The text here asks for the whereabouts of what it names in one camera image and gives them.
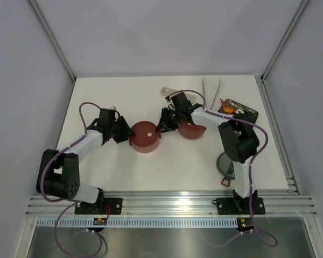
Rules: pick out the aluminium front rail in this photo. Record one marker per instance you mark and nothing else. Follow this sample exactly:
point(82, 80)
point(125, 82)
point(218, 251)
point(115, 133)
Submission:
point(199, 203)

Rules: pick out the pink steel bowl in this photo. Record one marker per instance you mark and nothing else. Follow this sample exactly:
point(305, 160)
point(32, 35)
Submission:
point(145, 143)

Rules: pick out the dark red lid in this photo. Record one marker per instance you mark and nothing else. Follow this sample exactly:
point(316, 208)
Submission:
point(191, 129)
point(144, 127)

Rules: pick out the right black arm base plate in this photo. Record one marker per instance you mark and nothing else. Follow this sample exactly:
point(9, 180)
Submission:
point(239, 206)

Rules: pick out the black floral food tray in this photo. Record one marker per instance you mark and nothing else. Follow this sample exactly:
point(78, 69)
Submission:
point(242, 111)

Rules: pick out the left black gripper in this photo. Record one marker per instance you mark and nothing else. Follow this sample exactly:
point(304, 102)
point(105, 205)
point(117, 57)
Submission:
point(124, 136)

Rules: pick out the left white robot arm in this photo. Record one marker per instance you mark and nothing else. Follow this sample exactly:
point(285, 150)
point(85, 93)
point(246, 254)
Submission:
point(59, 172)

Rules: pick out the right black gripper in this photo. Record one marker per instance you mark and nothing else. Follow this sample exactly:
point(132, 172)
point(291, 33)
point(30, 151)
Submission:
point(164, 124)

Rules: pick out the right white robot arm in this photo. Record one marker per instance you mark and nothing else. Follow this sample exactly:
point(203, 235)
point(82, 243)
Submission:
point(237, 135)

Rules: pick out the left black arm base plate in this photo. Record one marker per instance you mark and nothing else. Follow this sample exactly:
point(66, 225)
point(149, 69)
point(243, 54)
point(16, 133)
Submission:
point(112, 206)

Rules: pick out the grey transparent lid with handle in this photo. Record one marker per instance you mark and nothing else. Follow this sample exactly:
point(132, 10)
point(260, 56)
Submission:
point(225, 167)

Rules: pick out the metal tongs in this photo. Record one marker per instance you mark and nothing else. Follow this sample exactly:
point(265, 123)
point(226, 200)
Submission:
point(212, 96)

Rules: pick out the orange shrimp on tray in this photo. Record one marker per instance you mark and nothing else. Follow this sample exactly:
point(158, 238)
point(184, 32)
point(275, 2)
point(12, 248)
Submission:
point(225, 109)

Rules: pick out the white slotted cable duct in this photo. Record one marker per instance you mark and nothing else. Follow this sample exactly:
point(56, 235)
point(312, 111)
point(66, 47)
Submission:
point(139, 222)

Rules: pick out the dark red steel bowl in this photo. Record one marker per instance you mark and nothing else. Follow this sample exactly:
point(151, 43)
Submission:
point(191, 137)

